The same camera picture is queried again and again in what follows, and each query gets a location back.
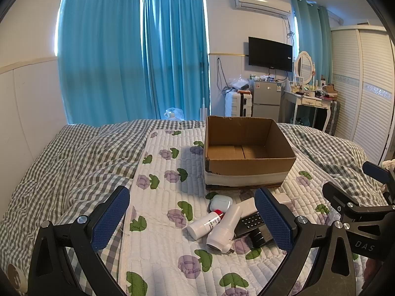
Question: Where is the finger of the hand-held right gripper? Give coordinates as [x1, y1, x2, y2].
[322, 181, 362, 222]
[362, 160, 395, 189]

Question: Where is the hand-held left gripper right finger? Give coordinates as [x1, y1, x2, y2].
[254, 186, 368, 296]

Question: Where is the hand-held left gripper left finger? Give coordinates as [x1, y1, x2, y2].
[27, 186, 131, 296]

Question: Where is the black keypad device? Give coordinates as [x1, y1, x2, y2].
[235, 211, 276, 248]

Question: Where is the white rectangular box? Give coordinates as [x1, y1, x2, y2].
[239, 198, 259, 219]

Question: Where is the white cylindrical container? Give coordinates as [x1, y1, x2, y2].
[206, 203, 242, 252]

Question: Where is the white earbuds case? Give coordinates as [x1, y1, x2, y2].
[209, 194, 233, 213]

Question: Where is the brown cardboard box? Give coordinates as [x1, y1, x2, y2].
[203, 115, 297, 191]

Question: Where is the white plastic bottle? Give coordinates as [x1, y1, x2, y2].
[187, 212, 223, 240]

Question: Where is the floral quilted mat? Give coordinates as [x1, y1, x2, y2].
[117, 128, 371, 296]

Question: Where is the grey checked blanket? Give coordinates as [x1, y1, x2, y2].
[0, 119, 389, 296]

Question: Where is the grey suitcase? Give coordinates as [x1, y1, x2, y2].
[326, 99, 342, 137]

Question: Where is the white louvred wardrobe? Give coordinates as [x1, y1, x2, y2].
[330, 24, 395, 165]

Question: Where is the white dressing table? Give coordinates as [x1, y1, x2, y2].
[282, 89, 333, 134]

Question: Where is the grey mini fridge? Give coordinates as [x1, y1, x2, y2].
[252, 78, 282, 123]

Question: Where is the white suitcase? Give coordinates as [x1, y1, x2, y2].
[224, 90, 254, 118]

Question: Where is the clear plastic bag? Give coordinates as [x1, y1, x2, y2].
[163, 107, 185, 120]

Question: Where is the oval white vanity mirror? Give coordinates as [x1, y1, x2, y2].
[294, 51, 314, 86]

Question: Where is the plastic bag on suitcase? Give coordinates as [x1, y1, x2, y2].
[229, 74, 252, 92]

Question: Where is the white mop pole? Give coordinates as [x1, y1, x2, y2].
[198, 50, 210, 121]

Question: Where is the narrow teal curtain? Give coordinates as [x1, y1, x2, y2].
[291, 0, 333, 85]

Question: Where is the wide teal curtain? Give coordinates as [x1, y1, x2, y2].
[56, 0, 146, 128]

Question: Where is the teal corner curtain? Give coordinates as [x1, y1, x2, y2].
[140, 0, 211, 121]

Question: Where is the white air conditioner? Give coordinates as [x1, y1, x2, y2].
[234, 0, 292, 18]

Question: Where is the hanging wall cable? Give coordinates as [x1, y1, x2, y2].
[216, 57, 229, 93]

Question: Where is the black wall television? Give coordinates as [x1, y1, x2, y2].
[248, 36, 293, 73]

